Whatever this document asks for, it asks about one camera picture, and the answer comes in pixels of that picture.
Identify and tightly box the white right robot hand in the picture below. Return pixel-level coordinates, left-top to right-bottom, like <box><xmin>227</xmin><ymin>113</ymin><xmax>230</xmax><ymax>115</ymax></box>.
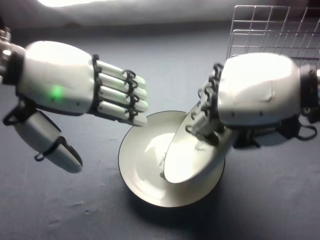
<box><xmin>184</xmin><ymin>52</ymin><xmax>318</xmax><ymax>149</ymax></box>

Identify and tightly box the metal wire plate rack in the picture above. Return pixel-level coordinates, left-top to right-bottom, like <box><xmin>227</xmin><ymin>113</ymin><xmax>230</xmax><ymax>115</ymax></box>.
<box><xmin>228</xmin><ymin>5</ymin><xmax>320</xmax><ymax>61</ymax></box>

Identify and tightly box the white plate with leaf print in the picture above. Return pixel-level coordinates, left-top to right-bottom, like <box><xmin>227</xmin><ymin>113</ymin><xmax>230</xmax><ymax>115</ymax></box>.
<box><xmin>162</xmin><ymin>101</ymin><xmax>235</xmax><ymax>185</ymax></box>
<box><xmin>117</xmin><ymin>109</ymin><xmax>226</xmax><ymax>213</ymax></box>

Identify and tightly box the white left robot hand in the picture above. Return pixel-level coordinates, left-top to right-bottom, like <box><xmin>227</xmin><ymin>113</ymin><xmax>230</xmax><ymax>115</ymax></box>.
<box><xmin>2</xmin><ymin>39</ymin><xmax>150</xmax><ymax>175</ymax></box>

